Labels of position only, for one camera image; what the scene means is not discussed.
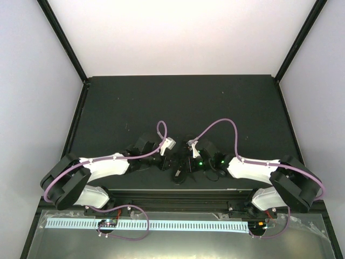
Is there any left green circuit board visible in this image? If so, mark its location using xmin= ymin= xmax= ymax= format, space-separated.
xmin=98 ymin=219 xmax=117 ymax=227

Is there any black shoelace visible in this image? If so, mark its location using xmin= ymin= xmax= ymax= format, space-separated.
xmin=188 ymin=161 xmax=226 ymax=182

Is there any green circuit board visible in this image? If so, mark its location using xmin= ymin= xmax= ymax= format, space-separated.
xmin=248 ymin=221 xmax=276 ymax=230
xmin=98 ymin=219 xmax=117 ymax=227

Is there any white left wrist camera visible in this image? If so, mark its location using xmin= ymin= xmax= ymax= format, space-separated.
xmin=160 ymin=138 xmax=176 ymax=156

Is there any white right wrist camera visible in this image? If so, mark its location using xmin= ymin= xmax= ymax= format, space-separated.
xmin=187 ymin=139 xmax=200 ymax=159

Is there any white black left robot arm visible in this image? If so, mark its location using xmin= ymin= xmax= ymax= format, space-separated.
xmin=40 ymin=134 xmax=176 ymax=215

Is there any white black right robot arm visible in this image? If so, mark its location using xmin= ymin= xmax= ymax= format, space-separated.
xmin=187 ymin=140 xmax=323 ymax=217

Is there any right green circuit board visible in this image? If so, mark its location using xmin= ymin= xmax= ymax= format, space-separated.
xmin=248 ymin=221 xmax=276 ymax=230

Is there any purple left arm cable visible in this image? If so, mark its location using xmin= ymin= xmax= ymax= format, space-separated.
xmin=43 ymin=120 xmax=169 ymax=241

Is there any black right corner frame post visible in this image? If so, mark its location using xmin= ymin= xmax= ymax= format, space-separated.
xmin=274 ymin=0 xmax=328 ymax=81

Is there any black left corner frame post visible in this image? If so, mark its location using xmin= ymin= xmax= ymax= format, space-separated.
xmin=36 ymin=0 xmax=88 ymax=81

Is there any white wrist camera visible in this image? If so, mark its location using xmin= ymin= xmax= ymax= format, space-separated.
xmin=160 ymin=138 xmax=176 ymax=156
xmin=187 ymin=139 xmax=200 ymax=159

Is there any white slotted cable duct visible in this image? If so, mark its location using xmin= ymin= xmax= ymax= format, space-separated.
xmin=45 ymin=218 xmax=249 ymax=234

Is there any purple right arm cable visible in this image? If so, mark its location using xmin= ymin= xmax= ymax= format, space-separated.
xmin=192 ymin=118 xmax=326 ymax=240

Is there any black front mounting rail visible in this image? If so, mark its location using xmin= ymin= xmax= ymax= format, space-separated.
xmin=40 ymin=188 xmax=327 ymax=216

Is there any black canvas shoe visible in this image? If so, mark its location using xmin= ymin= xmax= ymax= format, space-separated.
xmin=172 ymin=134 xmax=195 ymax=185

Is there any black corner frame post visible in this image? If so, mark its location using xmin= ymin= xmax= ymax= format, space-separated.
xmin=36 ymin=0 xmax=88 ymax=81
xmin=274 ymin=0 xmax=328 ymax=81

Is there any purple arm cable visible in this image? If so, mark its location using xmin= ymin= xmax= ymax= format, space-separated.
xmin=192 ymin=118 xmax=326 ymax=240
xmin=43 ymin=120 xmax=169 ymax=241

